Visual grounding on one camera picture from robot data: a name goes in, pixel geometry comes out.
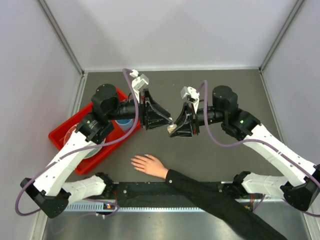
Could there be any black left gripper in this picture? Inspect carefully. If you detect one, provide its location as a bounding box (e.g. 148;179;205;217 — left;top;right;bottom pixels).
107;88;173;130

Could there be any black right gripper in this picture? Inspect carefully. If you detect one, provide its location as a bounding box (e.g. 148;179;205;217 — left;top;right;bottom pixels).
169;101;226;138

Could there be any white nail polish brush cap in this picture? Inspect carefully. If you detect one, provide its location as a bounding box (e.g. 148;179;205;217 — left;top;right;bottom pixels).
167;117;174;125

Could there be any beige nail polish bottle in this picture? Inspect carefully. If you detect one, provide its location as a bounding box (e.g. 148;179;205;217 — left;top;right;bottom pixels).
167;123;177;134

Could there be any black sleeved forearm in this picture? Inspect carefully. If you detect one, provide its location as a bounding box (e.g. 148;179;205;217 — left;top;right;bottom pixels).
165;169;286;240

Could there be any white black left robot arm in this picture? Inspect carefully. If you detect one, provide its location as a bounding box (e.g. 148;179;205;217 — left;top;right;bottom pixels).
20;84;173;219

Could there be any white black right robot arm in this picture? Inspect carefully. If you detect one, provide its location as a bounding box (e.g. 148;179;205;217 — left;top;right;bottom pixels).
168;85;320;212

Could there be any person's bare hand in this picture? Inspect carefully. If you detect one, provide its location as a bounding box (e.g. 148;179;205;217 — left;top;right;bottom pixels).
131;154;169;179

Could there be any blue plastic cup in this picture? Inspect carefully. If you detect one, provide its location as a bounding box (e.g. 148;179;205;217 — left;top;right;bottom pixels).
115;119;134;133

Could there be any clear pink glass plate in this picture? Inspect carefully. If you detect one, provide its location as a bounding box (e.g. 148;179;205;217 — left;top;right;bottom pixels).
61;124;103;160

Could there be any red plastic tray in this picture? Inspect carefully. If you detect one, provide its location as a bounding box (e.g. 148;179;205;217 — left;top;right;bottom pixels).
48;87;142;175

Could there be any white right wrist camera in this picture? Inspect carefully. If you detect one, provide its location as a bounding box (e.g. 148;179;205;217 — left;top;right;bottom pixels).
180;86;200;113

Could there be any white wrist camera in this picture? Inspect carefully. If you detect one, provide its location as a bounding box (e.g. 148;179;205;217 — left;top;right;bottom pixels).
180;86;200;113
129;69;150;102

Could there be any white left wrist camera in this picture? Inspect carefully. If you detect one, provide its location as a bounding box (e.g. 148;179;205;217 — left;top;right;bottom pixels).
129;69;150;102

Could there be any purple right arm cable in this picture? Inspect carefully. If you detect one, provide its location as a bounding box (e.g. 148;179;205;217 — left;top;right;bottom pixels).
197;79;320;217

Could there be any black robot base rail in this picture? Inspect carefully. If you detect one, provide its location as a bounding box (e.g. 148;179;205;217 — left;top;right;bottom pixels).
108;182;195;208

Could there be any grey slotted cable duct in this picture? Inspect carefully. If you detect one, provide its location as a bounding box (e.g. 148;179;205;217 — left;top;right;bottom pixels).
64;201;117;212

